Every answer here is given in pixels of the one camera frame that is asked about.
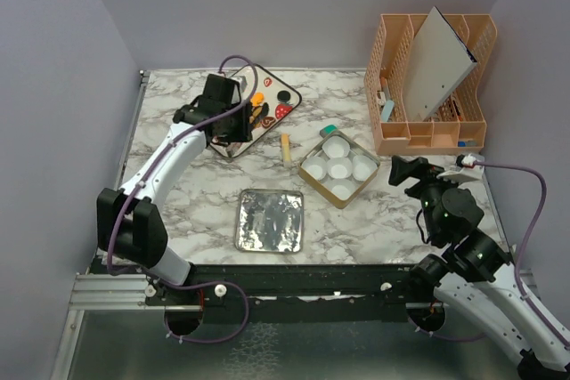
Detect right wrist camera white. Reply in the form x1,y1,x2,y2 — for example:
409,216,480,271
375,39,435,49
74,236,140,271
437,153,485,184

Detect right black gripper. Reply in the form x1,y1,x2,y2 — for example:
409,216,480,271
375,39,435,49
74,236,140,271
388,153,468,241

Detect metal tweezers black tips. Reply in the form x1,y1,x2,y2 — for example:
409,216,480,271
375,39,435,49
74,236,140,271
210,141,241,158

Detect white grey notebook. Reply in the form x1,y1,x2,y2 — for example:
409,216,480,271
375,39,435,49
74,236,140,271
402,6,477,122

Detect white paper cup left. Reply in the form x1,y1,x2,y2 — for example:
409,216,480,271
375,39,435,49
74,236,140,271
301,156,328,181

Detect peach plastic desk organizer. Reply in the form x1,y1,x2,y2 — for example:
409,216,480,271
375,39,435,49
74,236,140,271
364,8,497,155

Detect white paper cup bottom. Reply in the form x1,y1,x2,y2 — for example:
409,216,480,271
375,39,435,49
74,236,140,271
330,182,354,200

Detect yellow swirl butter cookie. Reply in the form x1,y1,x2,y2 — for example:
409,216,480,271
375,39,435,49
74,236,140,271
250,116,264,128

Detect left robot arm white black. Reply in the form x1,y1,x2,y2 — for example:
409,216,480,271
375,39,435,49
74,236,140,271
96,73,253,304

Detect white paper cup right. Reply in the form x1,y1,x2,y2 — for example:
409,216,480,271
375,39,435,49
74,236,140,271
352,155,378,182

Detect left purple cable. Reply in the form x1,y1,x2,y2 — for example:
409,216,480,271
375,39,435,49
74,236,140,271
106,54,259,345

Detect strawberry pattern white tray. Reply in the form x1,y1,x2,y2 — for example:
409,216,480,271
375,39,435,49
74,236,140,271
233,64,302,158

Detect yellow glue stick tube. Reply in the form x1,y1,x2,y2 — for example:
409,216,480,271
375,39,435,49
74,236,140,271
281,133,292,166

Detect gold cookie tin box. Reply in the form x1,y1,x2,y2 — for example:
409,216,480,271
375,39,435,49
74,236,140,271
298,130,380,209

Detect white paper cup top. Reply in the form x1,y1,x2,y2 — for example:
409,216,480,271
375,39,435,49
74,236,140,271
322,135,350,158

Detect black sandwich cookie far right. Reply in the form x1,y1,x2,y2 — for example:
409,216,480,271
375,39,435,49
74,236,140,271
277,90,291,103

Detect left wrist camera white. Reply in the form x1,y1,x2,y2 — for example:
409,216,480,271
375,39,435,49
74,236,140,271
217,71,248,93

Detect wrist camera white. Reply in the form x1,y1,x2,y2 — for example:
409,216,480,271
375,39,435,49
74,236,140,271
217,71,248,93
437,153,485,184

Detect white paper cup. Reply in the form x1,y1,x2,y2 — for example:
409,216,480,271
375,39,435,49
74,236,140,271
330,182,354,200
322,135,350,158
352,155,378,182
301,156,328,181
327,158,353,180

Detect silver tin lid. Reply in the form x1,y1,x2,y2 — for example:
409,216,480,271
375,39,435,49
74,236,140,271
234,189,304,254

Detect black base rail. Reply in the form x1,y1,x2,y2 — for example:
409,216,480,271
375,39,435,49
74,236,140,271
88,253,446,324

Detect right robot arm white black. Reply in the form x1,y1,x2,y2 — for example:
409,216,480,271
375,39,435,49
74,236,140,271
388,154,569,379

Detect light blue eraser in organizer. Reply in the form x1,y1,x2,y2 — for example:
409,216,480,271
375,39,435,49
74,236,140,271
380,100,395,122

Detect green grey eraser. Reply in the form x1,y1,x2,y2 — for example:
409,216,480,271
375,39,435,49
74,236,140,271
319,125,337,138

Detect white paper cup centre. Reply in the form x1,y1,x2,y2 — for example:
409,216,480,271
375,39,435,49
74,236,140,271
327,158,353,180

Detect heart chocolate cookie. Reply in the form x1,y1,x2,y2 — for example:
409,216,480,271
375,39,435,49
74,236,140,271
261,116,276,129

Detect orange cookie top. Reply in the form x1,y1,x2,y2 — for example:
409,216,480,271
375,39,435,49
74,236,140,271
250,93,265,107

